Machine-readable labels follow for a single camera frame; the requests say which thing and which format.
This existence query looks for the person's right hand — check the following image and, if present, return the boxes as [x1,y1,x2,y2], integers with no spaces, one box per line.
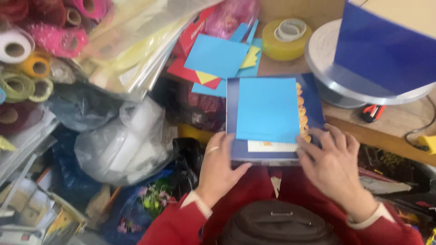
[296,123,379,224]

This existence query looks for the dark blue book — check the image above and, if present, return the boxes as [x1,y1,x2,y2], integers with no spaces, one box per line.
[226,73,326,167]

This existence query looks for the yellow tape roll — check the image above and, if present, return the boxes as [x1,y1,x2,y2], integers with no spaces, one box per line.
[261,18,313,62]

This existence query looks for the white plastic bag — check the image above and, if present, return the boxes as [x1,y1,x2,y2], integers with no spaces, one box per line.
[74,97,178,186]

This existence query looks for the square light blue paper sheet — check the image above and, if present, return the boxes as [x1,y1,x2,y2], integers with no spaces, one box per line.
[183,33,251,80]

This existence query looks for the blue bag with flowers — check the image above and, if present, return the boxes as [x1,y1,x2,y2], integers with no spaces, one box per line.
[102,169,179,245]

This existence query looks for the stack of clear wrapping sheets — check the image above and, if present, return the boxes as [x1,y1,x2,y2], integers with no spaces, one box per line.
[78,0,220,103]

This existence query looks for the pink plastic bag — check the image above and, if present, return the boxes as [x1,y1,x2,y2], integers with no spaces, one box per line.
[204,0,260,40]

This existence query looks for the black cable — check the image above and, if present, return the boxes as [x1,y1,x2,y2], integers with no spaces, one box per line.
[404,95,436,152]

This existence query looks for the red cardboard box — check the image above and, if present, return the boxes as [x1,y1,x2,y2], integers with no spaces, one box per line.
[171,6,216,59]

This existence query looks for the heap of mesh ribbon rolls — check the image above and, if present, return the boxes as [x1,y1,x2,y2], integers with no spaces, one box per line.
[0,0,114,137]

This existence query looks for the yellow plastic tool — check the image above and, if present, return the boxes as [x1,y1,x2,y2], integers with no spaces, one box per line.
[417,135,436,156]

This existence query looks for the yellow paper scrap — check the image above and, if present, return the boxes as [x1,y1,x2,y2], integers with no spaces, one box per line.
[240,46,261,69]

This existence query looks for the stack of blue cards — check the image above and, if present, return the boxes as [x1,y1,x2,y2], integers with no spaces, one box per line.
[230,19,259,45]

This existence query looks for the person's red garment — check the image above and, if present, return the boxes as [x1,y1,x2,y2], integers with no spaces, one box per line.
[200,166,345,245]

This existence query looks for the heap of packets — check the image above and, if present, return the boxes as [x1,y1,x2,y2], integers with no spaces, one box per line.
[357,144,436,245]

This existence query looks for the grey plastic bag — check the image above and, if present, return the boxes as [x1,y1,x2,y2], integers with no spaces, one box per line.
[45,81,125,134]

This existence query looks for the person's left hand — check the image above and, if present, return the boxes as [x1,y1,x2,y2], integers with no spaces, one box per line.
[196,131,253,208]

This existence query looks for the white cake turntable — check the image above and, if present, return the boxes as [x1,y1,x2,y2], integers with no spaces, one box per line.
[304,18,436,110]

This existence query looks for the red paper sheet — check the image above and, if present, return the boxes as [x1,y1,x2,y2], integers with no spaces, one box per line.
[166,57,222,91]

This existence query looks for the heap of printed cartons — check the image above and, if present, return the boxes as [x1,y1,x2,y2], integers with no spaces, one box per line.
[0,175,88,245]

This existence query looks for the yellow paper triangle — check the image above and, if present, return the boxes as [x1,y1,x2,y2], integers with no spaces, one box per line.
[195,70,219,85]

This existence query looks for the orange black utility cutter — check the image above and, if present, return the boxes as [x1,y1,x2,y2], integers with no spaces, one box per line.
[360,104,386,123]

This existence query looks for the large light blue paper sheet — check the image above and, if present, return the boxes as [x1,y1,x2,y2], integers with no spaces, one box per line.
[235,77,301,144]

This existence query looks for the black plastic bag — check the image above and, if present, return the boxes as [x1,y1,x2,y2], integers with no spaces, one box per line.
[171,137,206,199]

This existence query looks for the dark red plastic bag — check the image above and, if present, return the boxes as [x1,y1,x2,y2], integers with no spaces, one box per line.
[176,81,228,132]

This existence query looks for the small white tape roll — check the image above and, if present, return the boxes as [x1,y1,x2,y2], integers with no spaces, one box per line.
[274,18,307,43]

